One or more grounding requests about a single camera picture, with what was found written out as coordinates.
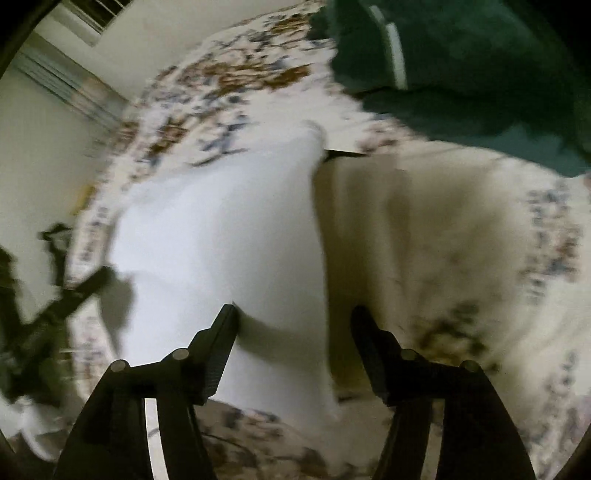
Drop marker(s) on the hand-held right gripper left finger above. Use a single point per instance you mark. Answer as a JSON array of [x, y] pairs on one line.
[[221, 364]]

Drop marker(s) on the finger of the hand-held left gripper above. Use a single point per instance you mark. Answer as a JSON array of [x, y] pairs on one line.
[[87, 290], [57, 235]]

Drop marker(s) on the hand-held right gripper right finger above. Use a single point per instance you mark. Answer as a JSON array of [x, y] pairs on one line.
[[375, 360]]

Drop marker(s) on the white t-shirt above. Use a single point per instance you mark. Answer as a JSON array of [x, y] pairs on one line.
[[207, 230]]

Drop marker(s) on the folded beige garment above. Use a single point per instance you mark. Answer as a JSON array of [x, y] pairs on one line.
[[406, 240]]

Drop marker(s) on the grey-green curtain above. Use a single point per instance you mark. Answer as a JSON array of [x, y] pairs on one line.
[[69, 87]]

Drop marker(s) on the barred window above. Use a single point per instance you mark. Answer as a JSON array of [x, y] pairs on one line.
[[99, 11]]

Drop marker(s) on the floral bedsheet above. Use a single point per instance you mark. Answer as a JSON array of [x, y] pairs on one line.
[[240, 78]]

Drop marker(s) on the dark green blanket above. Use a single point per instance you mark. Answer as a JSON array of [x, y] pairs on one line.
[[461, 60]]

